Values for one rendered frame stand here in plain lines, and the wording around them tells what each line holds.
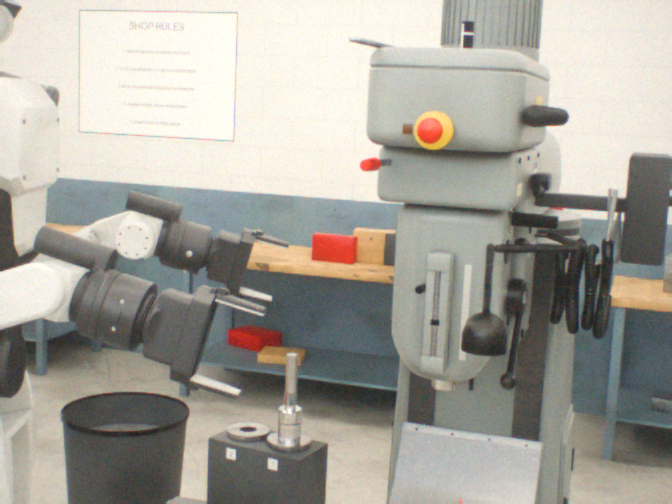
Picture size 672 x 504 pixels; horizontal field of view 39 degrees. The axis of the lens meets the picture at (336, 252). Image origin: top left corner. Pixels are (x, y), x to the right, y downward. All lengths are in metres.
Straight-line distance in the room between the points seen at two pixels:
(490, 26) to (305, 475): 0.95
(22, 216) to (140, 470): 2.23
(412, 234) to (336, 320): 4.67
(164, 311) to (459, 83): 0.63
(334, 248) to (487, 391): 3.54
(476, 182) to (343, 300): 4.72
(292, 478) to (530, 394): 0.58
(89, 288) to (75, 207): 5.92
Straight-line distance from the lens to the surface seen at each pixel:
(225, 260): 1.70
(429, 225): 1.69
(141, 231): 1.67
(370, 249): 5.70
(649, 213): 1.94
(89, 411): 3.93
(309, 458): 1.96
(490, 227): 1.68
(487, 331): 1.53
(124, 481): 3.60
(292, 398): 1.96
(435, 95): 1.54
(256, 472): 1.99
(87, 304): 1.18
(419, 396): 2.24
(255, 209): 6.44
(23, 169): 1.41
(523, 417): 2.21
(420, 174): 1.65
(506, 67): 1.54
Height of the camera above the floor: 1.79
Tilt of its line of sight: 9 degrees down
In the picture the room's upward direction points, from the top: 3 degrees clockwise
